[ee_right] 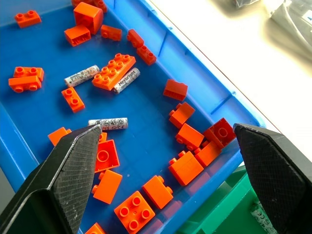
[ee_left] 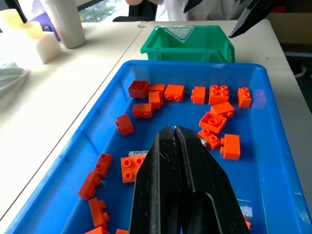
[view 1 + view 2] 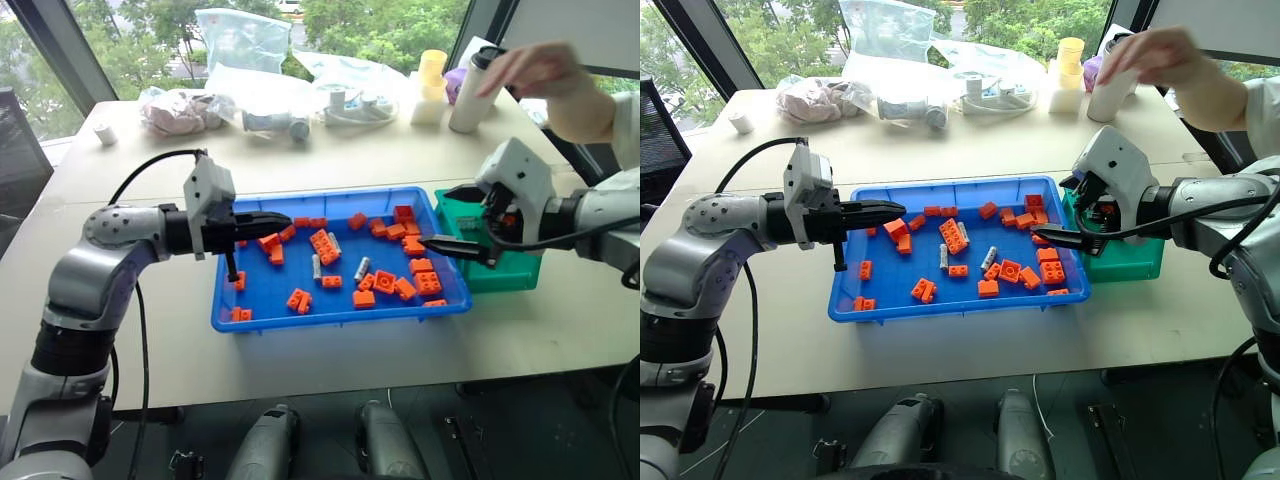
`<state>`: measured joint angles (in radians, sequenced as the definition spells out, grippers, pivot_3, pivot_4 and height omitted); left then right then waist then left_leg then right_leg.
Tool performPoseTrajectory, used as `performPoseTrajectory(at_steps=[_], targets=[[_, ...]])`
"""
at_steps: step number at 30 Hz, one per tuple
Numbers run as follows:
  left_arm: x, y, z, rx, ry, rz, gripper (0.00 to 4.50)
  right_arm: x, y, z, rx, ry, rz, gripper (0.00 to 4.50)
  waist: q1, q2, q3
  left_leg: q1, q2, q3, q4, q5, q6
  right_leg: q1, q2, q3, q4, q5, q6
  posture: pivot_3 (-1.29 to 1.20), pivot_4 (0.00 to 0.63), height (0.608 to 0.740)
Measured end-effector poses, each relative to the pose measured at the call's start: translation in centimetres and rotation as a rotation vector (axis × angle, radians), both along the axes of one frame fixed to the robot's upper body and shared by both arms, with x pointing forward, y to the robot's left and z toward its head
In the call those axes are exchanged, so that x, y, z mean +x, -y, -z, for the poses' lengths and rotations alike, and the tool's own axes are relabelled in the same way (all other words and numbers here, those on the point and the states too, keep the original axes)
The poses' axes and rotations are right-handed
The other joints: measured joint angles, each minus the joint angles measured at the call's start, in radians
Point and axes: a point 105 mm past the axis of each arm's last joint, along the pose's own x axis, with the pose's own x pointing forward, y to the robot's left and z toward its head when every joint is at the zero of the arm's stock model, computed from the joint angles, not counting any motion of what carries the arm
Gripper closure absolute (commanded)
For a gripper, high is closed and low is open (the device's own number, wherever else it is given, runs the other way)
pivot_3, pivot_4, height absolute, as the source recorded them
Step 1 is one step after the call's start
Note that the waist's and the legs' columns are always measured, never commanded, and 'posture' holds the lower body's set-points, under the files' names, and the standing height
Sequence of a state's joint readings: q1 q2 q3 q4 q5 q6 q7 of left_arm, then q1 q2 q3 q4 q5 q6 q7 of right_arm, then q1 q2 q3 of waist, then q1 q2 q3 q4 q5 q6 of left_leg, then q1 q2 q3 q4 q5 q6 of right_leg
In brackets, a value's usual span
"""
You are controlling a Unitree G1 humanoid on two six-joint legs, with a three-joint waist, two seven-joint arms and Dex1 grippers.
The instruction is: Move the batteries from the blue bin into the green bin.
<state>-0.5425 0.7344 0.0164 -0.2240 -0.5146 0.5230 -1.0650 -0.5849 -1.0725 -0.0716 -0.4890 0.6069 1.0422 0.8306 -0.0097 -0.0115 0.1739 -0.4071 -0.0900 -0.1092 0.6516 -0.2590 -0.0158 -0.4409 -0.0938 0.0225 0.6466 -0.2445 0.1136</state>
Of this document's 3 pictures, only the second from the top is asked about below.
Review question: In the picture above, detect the white cable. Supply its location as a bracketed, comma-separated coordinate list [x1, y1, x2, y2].
[294, 65, 308, 79]

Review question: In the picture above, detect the person in white clothes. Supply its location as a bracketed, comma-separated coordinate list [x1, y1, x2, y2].
[155, 0, 247, 22]

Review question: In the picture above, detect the white crumpled bag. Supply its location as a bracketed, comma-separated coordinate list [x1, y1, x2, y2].
[0, 58, 30, 98]

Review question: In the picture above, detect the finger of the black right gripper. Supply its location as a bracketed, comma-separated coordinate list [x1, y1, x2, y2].
[228, 0, 276, 39]
[182, 0, 203, 14]

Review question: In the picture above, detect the green plastic bin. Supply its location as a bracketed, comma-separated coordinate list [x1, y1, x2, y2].
[140, 25, 236, 63]

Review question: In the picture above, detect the red toy brick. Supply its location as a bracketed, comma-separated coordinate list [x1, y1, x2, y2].
[128, 80, 150, 99]

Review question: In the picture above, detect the grey paper roll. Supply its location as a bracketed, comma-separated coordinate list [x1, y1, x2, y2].
[44, 0, 87, 49]

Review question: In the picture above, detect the purple tissue pack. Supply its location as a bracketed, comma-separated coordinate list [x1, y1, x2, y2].
[26, 13, 62, 42]

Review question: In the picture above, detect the yellow plastic jar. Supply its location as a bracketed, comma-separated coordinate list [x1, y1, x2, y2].
[0, 9, 24, 33]

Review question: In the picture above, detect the blue plastic tray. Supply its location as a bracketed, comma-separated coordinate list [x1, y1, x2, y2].
[4, 59, 312, 234]

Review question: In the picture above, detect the clear label in bin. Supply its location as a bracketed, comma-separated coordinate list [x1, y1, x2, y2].
[163, 26, 195, 45]

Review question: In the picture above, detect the yellow plastic cup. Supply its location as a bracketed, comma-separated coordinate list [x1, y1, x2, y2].
[20, 21, 46, 40]

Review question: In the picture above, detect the brown cardboard box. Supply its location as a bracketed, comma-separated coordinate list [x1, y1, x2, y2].
[265, 12, 312, 45]

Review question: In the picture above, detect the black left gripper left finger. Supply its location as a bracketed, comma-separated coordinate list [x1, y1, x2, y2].
[129, 126, 183, 234]

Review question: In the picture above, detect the white foam block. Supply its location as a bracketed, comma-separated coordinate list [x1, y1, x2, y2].
[35, 31, 63, 65]

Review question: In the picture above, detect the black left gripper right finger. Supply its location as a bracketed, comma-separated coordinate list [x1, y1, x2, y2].
[174, 125, 251, 234]

